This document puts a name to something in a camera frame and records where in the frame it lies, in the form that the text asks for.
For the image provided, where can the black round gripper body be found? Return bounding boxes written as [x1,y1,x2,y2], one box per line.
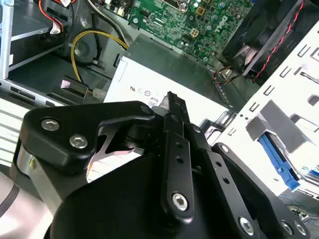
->
[51,119,240,239]

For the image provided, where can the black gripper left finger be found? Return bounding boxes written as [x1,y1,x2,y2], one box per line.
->
[16,91,197,221]

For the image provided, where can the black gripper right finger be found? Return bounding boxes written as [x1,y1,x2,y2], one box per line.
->
[178,96,312,239]

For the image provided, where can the hard disk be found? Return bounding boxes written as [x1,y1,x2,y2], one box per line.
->
[258,134,301,192]

